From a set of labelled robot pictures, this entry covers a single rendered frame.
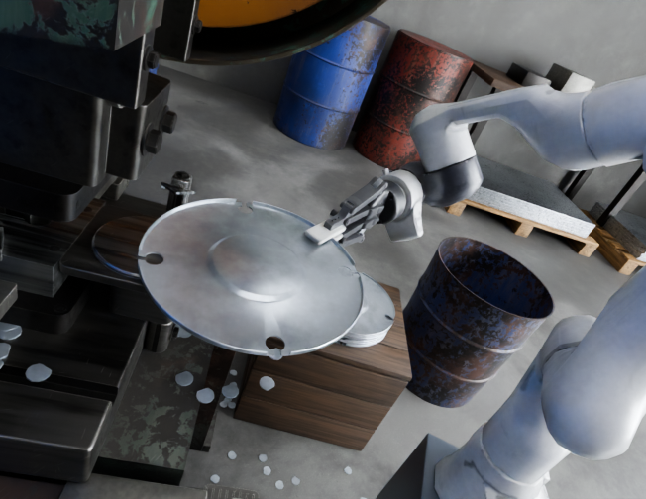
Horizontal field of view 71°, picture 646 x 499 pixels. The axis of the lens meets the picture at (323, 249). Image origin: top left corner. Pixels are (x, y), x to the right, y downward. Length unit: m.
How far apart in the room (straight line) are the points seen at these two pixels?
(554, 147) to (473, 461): 0.52
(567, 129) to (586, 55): 3.70
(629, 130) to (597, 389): 0.33
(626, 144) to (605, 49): 3.78
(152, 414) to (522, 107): 0.66
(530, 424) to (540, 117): 0.46
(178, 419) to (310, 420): 0.80
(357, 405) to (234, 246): 0.80
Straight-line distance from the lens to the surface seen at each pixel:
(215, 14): 0.82
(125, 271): 0.55
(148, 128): 0.48
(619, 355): 0.68
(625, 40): 4.54
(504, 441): 0.81
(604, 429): 0.67
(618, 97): 0.72
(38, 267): 0.57
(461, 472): 0.89
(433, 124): 0.85
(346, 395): 1.28
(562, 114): 0.74
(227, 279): 0.55
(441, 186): 0.86
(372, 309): 1.28
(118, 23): 0.30
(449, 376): 1.63
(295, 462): 1.38
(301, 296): 0.57
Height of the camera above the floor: 1.14
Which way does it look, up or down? 32 degrees down
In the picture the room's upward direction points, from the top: 23 degrees clockwise
